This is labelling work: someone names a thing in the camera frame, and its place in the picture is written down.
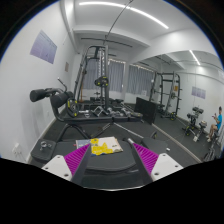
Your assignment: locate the grey window curtain left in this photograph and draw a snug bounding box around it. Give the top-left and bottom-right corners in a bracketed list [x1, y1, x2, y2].
[83, 58, 125, 93]

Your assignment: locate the black round table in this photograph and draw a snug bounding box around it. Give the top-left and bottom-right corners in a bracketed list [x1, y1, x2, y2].
[52, 138, 169, 190]

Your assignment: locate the small black side stool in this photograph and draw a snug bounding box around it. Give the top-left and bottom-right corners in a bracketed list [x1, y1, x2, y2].
[31, 139, 56, 162]

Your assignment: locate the black cable gym machine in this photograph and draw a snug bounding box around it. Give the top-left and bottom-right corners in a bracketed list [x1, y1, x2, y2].
[73, 45, 109, 109]

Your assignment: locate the black roman chair machine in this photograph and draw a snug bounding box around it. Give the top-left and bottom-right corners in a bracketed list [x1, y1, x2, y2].
[29, 79, 90, 140]

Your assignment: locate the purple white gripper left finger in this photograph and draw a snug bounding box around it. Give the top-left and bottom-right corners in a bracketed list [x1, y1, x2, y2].
[42, 144, 91, 185]

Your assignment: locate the black plyo box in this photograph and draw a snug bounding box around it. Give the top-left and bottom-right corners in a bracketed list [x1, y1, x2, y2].
[135, 97, 157, 124]

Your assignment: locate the small purple far poster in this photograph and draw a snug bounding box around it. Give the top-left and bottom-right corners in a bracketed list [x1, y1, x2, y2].
[191, 87, 206, 99]

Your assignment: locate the seated person in blue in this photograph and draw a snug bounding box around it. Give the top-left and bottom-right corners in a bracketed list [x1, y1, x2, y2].
[206, 106, 222, 142]

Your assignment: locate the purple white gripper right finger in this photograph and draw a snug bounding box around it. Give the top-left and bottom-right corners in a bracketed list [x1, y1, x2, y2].
[128, 139, 182, 184]

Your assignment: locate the black yellow exercise bench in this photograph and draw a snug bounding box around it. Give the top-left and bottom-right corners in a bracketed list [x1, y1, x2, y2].
[184, 107, 207, 142]

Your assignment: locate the black power rack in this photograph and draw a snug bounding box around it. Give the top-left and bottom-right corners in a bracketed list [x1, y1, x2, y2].
[149, 72, 181, 121]

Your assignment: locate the grey window curtain right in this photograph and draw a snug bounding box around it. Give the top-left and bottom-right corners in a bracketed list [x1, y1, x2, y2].
[127, 65, 153, 96]

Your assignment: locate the dumbbell rack with dumbbells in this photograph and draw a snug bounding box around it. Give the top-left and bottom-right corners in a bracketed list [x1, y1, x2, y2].
[78, 105, 144, 125]

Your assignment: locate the grey window curtain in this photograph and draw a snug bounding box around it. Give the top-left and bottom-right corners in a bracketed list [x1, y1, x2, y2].
[83, 58, 125, 93]
[127, 65, 153, 96]

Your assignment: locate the folded yellow blue towel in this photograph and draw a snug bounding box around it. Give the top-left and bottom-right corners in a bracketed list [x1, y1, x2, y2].
[76, 136, 123, 156]

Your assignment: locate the purple wall poster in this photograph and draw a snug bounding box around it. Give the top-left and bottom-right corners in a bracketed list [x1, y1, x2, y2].
[30, 31, 57, 64]

